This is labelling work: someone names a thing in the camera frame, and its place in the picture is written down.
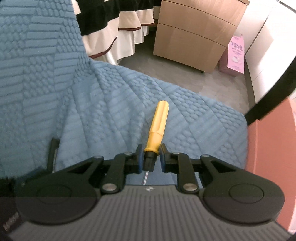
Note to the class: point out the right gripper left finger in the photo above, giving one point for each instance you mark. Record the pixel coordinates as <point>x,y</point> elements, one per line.
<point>118,168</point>

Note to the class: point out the pink paper bag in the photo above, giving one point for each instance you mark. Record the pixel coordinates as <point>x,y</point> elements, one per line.
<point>233,59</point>

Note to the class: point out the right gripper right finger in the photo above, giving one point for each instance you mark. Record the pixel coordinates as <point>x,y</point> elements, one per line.
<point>179,164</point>

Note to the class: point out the pink cardboard box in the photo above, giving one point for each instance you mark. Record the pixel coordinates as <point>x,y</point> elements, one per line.
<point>271,154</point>

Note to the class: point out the blue textured sofa cover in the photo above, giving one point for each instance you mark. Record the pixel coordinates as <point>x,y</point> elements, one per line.
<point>50,89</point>

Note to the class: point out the wooden drawer cabinet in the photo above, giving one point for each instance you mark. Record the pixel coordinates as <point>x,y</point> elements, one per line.
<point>196,33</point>

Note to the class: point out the yellow handled screwdriver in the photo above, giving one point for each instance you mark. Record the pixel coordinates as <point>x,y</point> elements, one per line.
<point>155,137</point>

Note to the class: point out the striped bed cover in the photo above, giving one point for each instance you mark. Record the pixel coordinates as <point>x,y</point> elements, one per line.
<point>111,29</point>

